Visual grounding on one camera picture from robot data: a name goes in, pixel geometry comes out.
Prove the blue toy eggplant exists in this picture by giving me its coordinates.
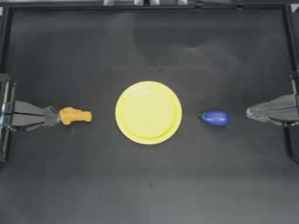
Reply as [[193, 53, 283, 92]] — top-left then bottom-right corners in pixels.
[[198, 109, 231, 127]]

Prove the yellow plate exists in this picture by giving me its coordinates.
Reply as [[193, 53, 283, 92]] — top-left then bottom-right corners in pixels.
[[115, 80, 183, 145]]

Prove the black metal frame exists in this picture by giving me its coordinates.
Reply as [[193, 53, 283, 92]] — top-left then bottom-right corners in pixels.
[[0, 0, 299, 77]]

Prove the brown toy chicken wing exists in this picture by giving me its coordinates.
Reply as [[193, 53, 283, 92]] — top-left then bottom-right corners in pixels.
[[58, 106, 94, 126]]

